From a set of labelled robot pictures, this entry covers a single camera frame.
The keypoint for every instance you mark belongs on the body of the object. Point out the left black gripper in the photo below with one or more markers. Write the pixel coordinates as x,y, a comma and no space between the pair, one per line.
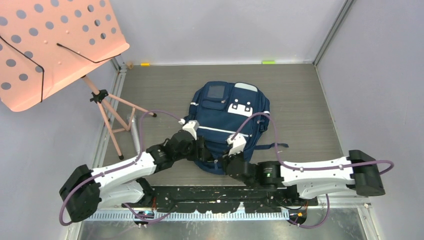
200,153

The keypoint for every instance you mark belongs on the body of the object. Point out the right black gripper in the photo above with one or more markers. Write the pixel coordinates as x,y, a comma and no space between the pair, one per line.
226,158

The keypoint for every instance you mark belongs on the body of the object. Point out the navy blue student backpack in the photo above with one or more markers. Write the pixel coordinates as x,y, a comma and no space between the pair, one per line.
221,108

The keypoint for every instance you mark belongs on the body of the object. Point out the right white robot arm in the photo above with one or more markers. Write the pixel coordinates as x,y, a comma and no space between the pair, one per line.
306,180

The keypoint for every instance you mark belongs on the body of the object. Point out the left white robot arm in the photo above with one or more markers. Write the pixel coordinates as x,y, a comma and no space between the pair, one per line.
86,190

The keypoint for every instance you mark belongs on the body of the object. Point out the green tape marker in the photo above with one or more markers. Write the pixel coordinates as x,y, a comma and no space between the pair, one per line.
268,62

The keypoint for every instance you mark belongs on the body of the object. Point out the pink perforated music stand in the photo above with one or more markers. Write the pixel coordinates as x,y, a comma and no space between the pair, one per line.
46,45

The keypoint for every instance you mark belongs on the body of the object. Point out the black mounting base plate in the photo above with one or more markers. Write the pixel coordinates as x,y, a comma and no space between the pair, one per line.
220,199

